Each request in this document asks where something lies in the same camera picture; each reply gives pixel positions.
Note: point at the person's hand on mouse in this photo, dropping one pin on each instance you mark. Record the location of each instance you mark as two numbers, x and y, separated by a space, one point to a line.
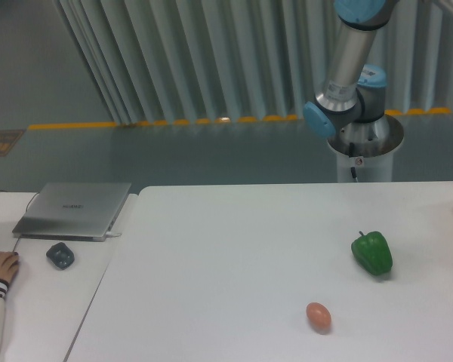
9 266

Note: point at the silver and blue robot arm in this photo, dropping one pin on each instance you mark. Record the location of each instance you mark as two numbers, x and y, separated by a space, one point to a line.
349 64

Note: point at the green bell pepper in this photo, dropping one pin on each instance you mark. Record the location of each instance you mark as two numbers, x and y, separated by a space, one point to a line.
372 252

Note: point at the black charger adapter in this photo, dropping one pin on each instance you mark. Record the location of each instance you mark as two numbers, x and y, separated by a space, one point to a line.
61 256

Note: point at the silver closed laptop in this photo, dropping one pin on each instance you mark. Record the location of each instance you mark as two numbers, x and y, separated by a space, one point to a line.
73 211

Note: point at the white laptop plug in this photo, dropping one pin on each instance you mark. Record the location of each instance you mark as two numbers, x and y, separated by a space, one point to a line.
113 235

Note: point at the white pleated curtain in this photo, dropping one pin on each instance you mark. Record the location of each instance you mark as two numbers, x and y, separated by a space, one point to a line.
171 61

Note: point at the brown egg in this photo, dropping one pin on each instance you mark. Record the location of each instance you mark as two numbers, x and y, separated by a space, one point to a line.
319 317

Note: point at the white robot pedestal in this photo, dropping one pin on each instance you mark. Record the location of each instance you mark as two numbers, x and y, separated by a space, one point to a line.
365 151

